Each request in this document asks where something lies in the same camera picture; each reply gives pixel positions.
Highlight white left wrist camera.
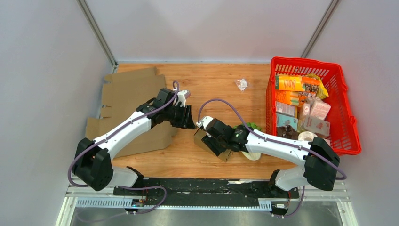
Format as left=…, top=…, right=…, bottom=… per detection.
left=173, top=90, right=191, bottom=107

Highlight red plastic basket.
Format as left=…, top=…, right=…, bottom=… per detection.
left=265, top=56, right=362, bottom=156

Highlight aluminium frame post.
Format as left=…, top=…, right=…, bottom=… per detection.
left=76, top=0, right=118, bottom=71
left=300, top=0, right=341, bottom=58

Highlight aluminium frame post right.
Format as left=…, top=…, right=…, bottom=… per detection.
left=300, top=0, right=341, bottom=58

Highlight pink snack package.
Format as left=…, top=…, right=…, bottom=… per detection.
left=309, top=101, right=331, bottom=120

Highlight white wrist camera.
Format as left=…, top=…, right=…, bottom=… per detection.
left=196, top=116, right=214, bottom=131
left=173, top=90, right=191, bottom=107

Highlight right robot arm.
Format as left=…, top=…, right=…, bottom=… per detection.
left=196, top=116, right=340, bottom=197

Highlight brown cardboard sheet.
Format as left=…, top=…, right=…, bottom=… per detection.
left=85, top=67, right=177, bottom=157

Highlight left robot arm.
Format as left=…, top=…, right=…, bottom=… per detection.
left=68, top=88, right=196, bottom=195

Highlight brown cardboard box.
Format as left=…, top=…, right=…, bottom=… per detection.
left=194, top=129, right=233, bottom=162

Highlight teal box package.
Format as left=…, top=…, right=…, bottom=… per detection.
left=276, top=113, right=298, bottom=130

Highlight green lettuce head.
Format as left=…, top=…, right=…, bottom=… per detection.
left=241, top=122, right=261, bottom=161

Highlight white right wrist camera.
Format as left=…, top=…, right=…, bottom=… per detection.
left=196, top=116, right=214, bottom=131

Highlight yellow snack bag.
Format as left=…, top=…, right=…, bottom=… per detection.
left=304, top=73, right=329, bottom=100

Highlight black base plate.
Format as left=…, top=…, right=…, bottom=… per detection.
left=113, top=178, right=300, bottom=207

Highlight clear bag white parts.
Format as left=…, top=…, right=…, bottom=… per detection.
left=234, top=79, right=248, bottom=92

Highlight brown chocolate package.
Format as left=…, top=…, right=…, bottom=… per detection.
left=276, top=125, right=299, bottom=140

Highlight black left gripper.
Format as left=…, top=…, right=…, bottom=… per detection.
left=164, top=104, right=196, bottom=130

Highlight aluminium frame post left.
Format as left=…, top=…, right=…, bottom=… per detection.
left=76, top=0, right=118, bottom=71

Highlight orange sponge pack lower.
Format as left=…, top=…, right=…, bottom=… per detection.
left=275, top=90, right=300, bottom=106

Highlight white tape roll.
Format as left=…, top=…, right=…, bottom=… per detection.
left=298, top=131, right=318, bottom=142

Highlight pink white package lower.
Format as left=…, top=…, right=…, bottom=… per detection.
left=298, top=115, right=331, bottom=138

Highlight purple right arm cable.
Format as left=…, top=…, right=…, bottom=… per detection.
left=197, top=98, right=348, bottom=181

